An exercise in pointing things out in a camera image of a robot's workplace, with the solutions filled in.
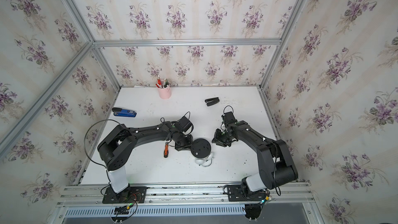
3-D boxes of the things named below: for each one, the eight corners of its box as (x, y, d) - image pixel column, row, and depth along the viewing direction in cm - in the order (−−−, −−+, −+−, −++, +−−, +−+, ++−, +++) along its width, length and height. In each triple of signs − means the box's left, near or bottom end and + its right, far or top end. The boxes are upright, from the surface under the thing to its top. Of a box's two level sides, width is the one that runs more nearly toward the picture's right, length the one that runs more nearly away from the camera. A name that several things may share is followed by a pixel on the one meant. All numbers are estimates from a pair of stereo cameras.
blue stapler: (113, 114, 106) (110, 111, 103) (116, 110, 109) (113, 106, 105) (134, 118, 104) (132, 115, 101) (137, 114, 107) (135, 110, 103)
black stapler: (207, 106, 111) (207, 104, 109) (205, 102, 113) (205, 99, 111) (219, 102, 113) (220, 100, 111) (216, 98, 116) (217, 95, 114)
